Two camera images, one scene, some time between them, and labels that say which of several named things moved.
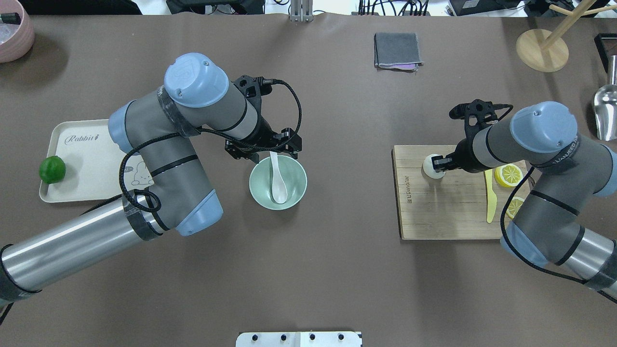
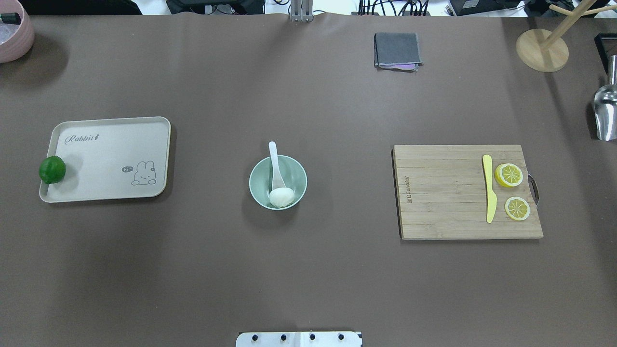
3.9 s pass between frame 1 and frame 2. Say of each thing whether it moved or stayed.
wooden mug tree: stayed
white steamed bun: moved
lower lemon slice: stayed
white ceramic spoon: stayed
